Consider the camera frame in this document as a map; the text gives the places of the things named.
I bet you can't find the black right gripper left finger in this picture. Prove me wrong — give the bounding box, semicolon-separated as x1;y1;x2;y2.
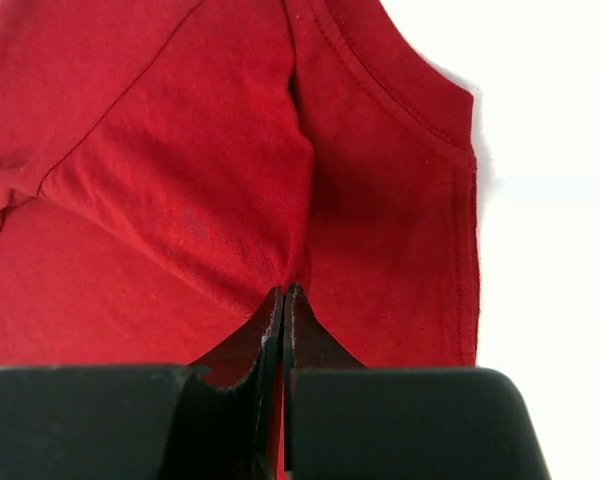
0;289;284;479

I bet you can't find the dark red t shirt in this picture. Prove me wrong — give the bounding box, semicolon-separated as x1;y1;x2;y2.
0;1;479;368

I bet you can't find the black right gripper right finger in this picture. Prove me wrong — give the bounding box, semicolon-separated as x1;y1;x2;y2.
282;285;549;479

